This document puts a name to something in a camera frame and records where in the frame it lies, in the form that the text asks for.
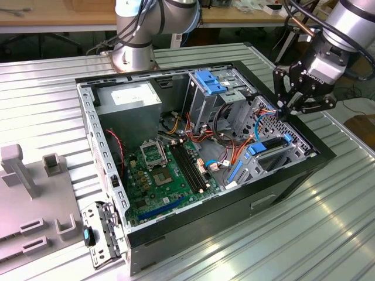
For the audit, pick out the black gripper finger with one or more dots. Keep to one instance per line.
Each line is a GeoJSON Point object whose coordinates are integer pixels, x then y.
{"type": "Point", "coordinates": [280, 85]}
{"type": "Point", "coordinates": [322, 104]}

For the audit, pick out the hard disk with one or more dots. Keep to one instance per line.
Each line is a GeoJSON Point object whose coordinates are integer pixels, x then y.
{"type": "Point", "coordinates": [256, 148]}

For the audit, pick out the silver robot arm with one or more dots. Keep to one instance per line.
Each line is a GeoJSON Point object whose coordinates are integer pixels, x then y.
{"type": "Point", "coordinates": [132, 57]}

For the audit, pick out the grey disk bay cage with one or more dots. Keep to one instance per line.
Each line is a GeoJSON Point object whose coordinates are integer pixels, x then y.
{"type": "Point", "coordinates": [296, 137]}

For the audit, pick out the brown cardboard box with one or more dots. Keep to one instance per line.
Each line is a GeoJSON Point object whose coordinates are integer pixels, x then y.
{"type": "Point", "coordinates": [361, 128]}

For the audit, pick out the blue drive latch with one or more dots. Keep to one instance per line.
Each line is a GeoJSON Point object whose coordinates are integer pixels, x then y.
{"type": "Point", "coordinates": [209, 79]}

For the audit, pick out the small white box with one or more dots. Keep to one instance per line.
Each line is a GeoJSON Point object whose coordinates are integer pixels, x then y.
{"type": "Point", "coordinates": [275, 10]}

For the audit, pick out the grey optical drive cage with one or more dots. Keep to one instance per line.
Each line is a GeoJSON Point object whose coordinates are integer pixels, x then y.
{"type": "Point", "coordinates": [203, 105]}

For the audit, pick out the black RAM slot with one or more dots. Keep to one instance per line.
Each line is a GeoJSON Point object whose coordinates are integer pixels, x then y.
{"type": "Point", "coordinates": [183, 167]}
{"type": "Point", "coordinates": [191, 164]}

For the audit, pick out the black open PC case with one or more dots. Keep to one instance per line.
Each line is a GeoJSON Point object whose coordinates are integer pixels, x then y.
{"type": "Point", "coordinates": [224, 213]}

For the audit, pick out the green motherboard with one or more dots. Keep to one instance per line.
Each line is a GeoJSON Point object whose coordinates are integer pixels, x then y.
{"type": "Point", "coordinates": [177, 193]}

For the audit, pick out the CPU socket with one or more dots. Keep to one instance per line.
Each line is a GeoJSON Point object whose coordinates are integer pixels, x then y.
{"type": "Point", "coordinates": [162, 177]}

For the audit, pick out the grey power supply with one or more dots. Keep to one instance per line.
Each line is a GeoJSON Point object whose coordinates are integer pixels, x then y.
{"type": "Point", "coordinates": [130, 117]}

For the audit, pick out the blue expansion slot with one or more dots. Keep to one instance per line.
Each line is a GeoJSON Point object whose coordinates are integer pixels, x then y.
{"type": "Point", "coordinates": [162, 208]}

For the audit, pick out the wooden desk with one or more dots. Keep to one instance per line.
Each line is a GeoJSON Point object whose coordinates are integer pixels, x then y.
{"type": "Point", "coordinates": [58, 17]}

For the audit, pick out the grey metal slot retainer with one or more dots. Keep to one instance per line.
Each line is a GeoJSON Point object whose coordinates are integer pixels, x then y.
{"type": "Point", "coordinates": [102, 248]}

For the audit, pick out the black blue latch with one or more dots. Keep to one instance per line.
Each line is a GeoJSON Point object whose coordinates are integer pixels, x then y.
{"type": "Point", "coordinates": [89, 235]}

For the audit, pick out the grey parts rack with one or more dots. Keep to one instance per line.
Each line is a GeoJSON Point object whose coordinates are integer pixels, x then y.
{"type": "Point", "coordinates": [44, 199]}

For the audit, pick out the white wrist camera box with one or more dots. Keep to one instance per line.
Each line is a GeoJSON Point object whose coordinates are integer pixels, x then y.
{"type": "Point", "coordinates": [328, 70]}

